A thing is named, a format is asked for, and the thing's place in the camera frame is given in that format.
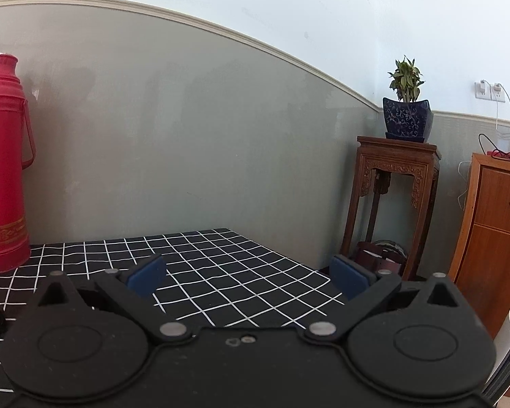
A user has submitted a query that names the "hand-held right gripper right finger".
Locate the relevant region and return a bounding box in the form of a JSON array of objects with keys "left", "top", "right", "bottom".
[{"left": 304, "top": 255, "right": 472, "bottom": 344}]

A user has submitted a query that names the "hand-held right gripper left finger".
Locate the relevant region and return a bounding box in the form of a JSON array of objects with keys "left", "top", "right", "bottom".
[{"left": 33, "top": 254, "right": 193, "bottom": 344}]

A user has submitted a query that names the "brown box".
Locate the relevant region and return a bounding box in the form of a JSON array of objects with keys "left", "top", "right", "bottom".
[{"left": 354, "top": 240, "right": 409, "bottom": 282}]

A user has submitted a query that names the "black white checked tablecloth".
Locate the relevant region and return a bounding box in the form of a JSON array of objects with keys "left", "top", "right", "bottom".
[{"left": 0, "top": 228, "right": 346, "bottom": 392}]

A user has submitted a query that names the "carved wooden plant stand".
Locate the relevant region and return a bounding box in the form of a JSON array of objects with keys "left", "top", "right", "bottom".
[{"left": 340, "top": 135, "right": 442, "bottom": 282}]

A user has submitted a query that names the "red thermos flask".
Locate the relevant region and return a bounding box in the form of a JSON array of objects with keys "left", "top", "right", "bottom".
[{"left": 0, "top": 53, "right": 37, "bottom": 274}]

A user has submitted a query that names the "wooden cabinet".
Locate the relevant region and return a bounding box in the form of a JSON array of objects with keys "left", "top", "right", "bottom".
[{"left": 448, "top": 152, "right": 510, "bottom": 340}]

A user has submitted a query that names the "blue patterned flower pot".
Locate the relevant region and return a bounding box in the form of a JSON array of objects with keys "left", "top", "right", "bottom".
[{"left": 382, "top": 97, "right": 433, "bottom": 143}]

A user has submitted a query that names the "green potted plant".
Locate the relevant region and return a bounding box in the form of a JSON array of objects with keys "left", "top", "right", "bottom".
[{"left": 388, "top": 55, "right": 426, "bottom": 103}]

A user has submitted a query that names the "black cable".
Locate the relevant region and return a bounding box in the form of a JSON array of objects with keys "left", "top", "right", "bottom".
[{"left": 478, "top": 133, "right": 510, "bottom": 163}]

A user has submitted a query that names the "white wall socket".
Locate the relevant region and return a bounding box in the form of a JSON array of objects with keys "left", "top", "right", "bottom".
[{"left": 475, "top": 80, "right": 507, "bottom": 103}]

